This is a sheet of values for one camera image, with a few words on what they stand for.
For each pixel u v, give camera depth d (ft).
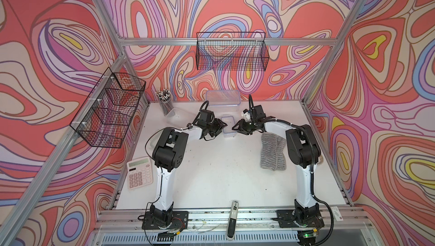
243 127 2.97
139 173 2.78
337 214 2.43
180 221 2.37
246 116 3.14
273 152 3.02
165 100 3.25
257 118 2.72
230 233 2.18
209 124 2.89
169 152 1.86
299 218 2.15
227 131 3.26
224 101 4.02
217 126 2.97
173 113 3.62
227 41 2.89
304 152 1.86
